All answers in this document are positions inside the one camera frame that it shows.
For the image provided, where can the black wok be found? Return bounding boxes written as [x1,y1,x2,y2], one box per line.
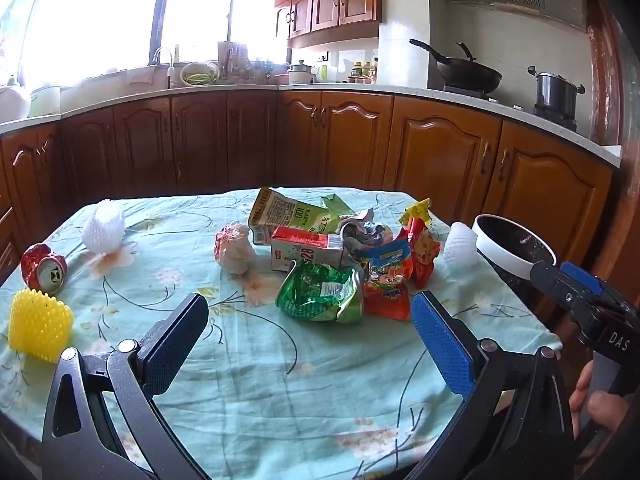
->
[409,39,503,92]

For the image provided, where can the green snack bag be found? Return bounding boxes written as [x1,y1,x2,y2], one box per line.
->
[276,260,365,325]

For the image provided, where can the person's right hand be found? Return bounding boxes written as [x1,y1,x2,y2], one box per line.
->
[569,360,638,441]

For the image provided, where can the yellow red wrapper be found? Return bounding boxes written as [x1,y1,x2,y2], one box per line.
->
[399,198,433,226]

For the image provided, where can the white countertop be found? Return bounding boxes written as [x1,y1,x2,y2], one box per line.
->
[0,80,623,166]

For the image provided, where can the red snack packet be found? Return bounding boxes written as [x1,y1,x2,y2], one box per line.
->
[407,217,442,291]

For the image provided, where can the dark steel pot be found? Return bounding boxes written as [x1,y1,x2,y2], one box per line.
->
[527,66,586,120]

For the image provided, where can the wooden cabinets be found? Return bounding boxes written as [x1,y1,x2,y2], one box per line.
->
[0,90,616,281]
[265,0,416,41]

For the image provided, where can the crumpled silver wrapper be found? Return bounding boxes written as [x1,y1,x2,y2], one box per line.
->
[340,207,396,261]

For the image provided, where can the crumpled white pink wrapper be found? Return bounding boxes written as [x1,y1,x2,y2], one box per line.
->
[215,223,251,275]

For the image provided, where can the black gas stove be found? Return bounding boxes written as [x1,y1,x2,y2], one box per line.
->
[442,85,578,131]

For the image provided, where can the small white electric pot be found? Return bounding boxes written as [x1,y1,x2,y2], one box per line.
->
[287,60,318,85]

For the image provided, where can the wooden upper cabinets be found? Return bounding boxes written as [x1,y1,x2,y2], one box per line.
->
[265,0,416,41]

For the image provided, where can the white rimmed trash bin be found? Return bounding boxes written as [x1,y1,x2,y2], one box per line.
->
[472,214,558,281]

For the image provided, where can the green beige spout pouch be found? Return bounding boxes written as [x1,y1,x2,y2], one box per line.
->
[248,187,346,246]

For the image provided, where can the red white drink carton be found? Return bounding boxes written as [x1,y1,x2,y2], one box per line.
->
[270,226,346,273]

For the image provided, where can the white kitchen appliance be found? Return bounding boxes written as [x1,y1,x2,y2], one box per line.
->
[0,85,32,122]

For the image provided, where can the yellow foam fruit net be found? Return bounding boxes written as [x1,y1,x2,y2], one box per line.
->
[8,289,74,365]

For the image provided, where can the bowl with green vegetables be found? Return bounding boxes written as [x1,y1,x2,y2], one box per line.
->
[181,61,221,86]

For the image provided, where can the green drink carton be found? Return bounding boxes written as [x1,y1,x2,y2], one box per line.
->
[320,194,371,221]

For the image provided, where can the crushed red can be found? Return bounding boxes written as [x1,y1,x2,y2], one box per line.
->
[21,243,68,295]

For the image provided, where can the green floral tablecloth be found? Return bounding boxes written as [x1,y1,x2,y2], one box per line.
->
[0,187,563,480]

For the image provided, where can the pale round rice cooker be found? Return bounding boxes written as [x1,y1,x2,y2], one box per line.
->
[30,85,62,117]

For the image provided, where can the white foam fruit net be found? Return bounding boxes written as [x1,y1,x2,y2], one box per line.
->
[81,200,126,252]
[442,222,483,268]

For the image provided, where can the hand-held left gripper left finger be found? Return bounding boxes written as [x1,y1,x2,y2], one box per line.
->
[41,292,211,480]

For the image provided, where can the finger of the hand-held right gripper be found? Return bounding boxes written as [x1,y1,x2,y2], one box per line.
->
[559,260,626,311]
[530,261,596,318]

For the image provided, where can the wooden lower cabinets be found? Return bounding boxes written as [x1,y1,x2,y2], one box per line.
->
[0,90,616,281]

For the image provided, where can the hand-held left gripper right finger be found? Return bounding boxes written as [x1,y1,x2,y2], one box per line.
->
[400,290,576,480]

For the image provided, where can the orange blue snack packet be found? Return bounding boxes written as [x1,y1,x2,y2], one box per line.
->
[357,239,416,321]

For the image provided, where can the kitchen window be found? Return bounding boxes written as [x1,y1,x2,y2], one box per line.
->
[0,0,281,91]

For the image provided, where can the chrome faucet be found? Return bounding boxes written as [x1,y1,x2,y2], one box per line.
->
[152,46,176,88]

